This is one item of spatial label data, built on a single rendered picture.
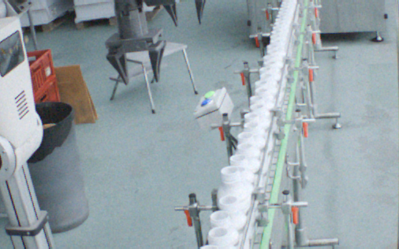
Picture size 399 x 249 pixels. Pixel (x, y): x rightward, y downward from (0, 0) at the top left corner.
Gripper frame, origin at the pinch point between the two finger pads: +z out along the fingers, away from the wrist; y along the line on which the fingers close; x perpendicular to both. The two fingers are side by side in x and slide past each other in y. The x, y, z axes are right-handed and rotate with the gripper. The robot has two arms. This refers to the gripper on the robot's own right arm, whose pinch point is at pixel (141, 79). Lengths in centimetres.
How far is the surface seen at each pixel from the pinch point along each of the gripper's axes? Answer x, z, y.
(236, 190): -2.6, 24.1, 15.9
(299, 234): 132, 125, 14
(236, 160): 12.7, 25.1, 13.9
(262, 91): 54, 25, 16
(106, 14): 627, 122, -244
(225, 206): -8.8, 24.3, 14.8
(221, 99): 60, 29, 2
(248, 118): 33.2, 23.9, 14.3
